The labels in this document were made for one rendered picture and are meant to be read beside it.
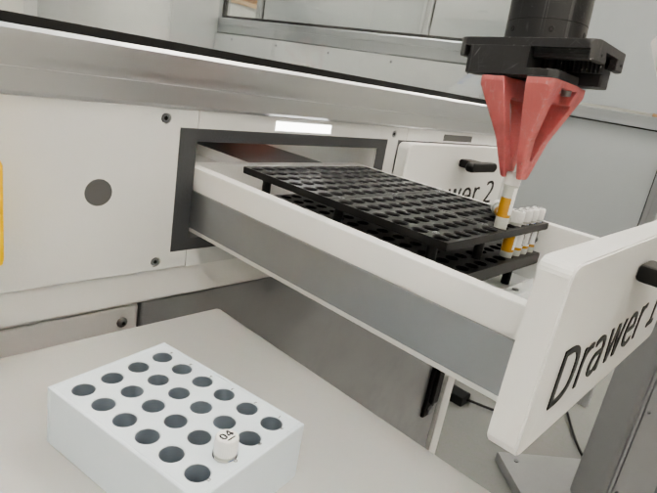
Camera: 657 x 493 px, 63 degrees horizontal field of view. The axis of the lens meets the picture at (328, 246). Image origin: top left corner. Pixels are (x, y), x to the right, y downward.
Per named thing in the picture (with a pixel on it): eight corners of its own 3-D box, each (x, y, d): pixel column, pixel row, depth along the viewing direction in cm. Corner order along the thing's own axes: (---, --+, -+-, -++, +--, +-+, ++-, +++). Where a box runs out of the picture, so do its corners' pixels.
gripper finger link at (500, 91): (550, 189, 37) (585, 47, 35) (459, 171, 42) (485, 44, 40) (583, 188, 42) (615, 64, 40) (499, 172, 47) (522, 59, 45)
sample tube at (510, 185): (496, 225, 45) (510, 170, 43) (509, 230, 44) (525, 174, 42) (489, 226, 44) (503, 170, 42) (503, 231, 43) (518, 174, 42)
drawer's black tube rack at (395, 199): (529, 288, 51) (548, 222, 49) (426, 329, 38) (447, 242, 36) (354, 218, 65) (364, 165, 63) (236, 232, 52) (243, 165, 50)
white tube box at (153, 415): (295, 475, 33) (305, 424, 32) (190, 564, 26) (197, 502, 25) (160, 388, 39) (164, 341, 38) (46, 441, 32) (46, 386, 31)
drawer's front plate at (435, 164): (494, 212, 92) (510, 149, 89) (392, 227, 71) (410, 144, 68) (484, 209, 93) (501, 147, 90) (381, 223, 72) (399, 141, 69)
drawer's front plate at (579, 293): (650, 335, 49) (695, 220, 46) (512, 461, 28) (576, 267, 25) (631, 327, 50) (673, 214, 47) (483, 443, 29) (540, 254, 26)
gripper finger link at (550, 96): (531, 185, 38) (562, 46, 36) (444, 168, 43) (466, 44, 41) (564, 184, 43) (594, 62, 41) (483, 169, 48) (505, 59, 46)
